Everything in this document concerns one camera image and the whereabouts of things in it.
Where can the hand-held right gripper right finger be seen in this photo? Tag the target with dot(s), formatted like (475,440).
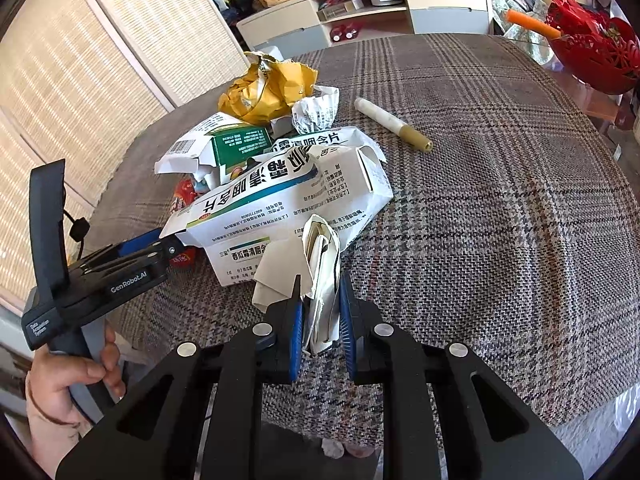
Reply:
(347,331)

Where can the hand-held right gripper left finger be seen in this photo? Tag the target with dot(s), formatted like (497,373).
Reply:
(296,331)

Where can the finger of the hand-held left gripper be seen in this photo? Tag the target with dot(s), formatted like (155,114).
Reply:
(167,250)
(142,242)

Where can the white paper leaflet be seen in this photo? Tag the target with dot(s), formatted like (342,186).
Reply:
(320,270)

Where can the torn white medicine box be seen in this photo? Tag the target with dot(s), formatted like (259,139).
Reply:
(280,200)

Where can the yellow paper bag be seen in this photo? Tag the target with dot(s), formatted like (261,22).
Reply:
(267,87)

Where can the white paper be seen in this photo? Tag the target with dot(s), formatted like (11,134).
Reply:
(314,110)

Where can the person's left forearm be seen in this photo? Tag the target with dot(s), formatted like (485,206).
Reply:
(50,447)

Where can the person's left hand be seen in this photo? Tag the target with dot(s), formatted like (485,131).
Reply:
(55,385)

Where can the red snack wrapper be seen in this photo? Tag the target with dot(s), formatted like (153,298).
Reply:
(183,193)

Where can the green and white medicine box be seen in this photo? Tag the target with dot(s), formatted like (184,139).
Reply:
(235,147)

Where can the grey plaid blanket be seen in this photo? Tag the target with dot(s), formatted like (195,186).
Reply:
(475,210)

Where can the rattan folding screen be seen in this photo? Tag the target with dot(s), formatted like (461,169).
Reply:
(75,60)

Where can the white and gold marker pen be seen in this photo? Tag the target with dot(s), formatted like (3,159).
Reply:
(390,124)

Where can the red toy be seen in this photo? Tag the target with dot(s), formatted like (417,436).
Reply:
(346,33)

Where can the beige and grey TV cabinet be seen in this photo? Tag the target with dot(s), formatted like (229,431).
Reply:
(445,2)

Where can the orange stick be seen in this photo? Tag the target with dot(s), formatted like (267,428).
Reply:
(532,23)

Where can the floral cloth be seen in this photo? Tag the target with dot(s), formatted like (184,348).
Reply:
(517,12)

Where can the red openwork bowl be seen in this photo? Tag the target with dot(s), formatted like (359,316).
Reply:
(595,45)

